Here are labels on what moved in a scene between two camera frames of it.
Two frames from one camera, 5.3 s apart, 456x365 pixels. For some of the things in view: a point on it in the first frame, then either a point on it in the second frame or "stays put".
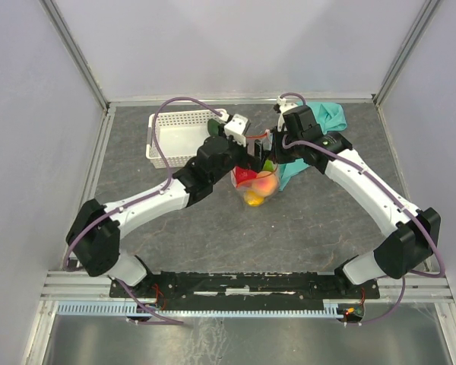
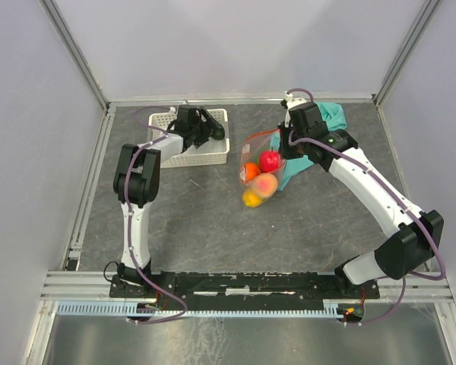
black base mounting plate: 248,290 stays put
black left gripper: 250,162 -> 207,132
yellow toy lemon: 253,198 stays put
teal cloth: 330,117 stays put
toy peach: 264,182 stays put
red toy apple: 243,174 -> 269,160
